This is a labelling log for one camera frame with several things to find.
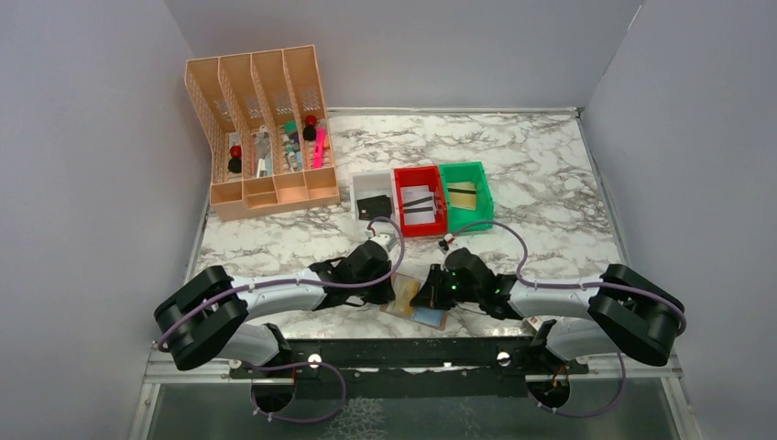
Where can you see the brown leather card holder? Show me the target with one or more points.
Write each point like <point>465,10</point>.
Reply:
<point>422,315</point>

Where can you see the black card in white bin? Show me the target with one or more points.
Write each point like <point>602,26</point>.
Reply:
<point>375,206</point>

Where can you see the pink highlighter marker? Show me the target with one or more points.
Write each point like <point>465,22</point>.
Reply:
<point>320,148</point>

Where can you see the white card black stripe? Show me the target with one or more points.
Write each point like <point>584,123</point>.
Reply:
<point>422,210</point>

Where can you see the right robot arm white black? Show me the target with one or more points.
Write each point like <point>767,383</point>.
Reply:
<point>617,312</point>

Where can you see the white plastic bin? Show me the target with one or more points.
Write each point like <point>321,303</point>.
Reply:
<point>369,184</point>

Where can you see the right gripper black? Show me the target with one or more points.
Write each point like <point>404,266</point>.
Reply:
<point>430,295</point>

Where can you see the red black stamp left slot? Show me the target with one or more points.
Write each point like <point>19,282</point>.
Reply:
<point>234,165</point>

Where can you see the red black stamp right slot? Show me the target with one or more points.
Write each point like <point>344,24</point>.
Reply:
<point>309,132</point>

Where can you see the peach plastic desk organizer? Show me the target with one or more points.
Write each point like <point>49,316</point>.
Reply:
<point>259,100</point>

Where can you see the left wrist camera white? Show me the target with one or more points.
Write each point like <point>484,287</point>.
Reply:
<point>384,239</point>

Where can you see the red black stamp slot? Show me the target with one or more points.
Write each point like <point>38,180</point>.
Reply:
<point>234,165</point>
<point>309,132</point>

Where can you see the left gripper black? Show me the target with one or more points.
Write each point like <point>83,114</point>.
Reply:
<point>384,295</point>

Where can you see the white label with red mark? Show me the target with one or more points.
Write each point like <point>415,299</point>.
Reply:
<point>534,323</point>

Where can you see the white card in red bin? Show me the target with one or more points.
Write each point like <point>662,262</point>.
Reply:
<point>412,195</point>

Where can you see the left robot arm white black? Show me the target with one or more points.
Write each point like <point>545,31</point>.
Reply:
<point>209,317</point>

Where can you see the red plastic bin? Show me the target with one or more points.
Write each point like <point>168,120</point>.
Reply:
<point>417,176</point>

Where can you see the black mounting rail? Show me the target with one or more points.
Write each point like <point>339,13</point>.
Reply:
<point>396,368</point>

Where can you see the green plastic bin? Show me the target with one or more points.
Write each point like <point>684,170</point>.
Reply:
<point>467,172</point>

